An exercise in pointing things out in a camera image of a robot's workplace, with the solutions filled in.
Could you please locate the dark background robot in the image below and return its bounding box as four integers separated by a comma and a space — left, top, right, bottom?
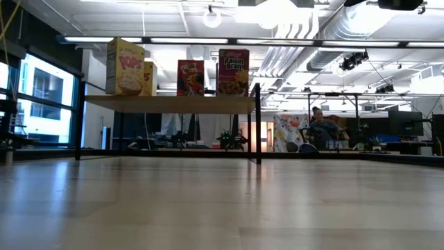
171, 130, 191, 149

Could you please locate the large window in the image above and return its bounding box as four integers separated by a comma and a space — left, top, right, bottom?
0, 51, 84, 149

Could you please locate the background robot with green lights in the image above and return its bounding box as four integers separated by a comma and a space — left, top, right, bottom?
216, 128, 249, 151

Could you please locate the black monitor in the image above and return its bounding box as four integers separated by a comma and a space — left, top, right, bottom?
387, 110, 425, 138

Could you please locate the small potted plant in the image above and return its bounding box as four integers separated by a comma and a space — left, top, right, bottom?
368, 136, 383, 151

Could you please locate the yellow Corn Pops cereal box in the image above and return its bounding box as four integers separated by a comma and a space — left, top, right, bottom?
105, 37, 146, 97
143, 60, 158, 97

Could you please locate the silver ventilation duct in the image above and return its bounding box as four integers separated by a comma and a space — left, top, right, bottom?
305, 0, 395, 73

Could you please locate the wooden shelf with black frame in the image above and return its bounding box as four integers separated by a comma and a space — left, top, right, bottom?
74, 80, 263, 165

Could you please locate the blue and white helmet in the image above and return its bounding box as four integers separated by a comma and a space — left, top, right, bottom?
298, 142, 319, 154

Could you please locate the floral patterned cloth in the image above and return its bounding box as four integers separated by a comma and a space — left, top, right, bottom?
273, 113, 310, 153

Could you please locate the person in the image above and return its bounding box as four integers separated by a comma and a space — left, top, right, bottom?
305, 106, 350, 151

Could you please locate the black beam with light strips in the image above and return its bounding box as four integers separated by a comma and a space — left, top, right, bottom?
56, 34, 444, 49

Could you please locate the red Froot Loops cereal box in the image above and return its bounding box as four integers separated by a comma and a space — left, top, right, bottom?
176, 59, 205, 97

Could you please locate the black background table frame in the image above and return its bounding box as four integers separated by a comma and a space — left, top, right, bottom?
307, 92, 360, 121

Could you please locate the purple Raisin Bran cereal box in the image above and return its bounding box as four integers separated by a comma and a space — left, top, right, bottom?
217, 48, 250, 97

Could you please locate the white cup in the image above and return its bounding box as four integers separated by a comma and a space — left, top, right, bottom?
3, 147, 15, 167

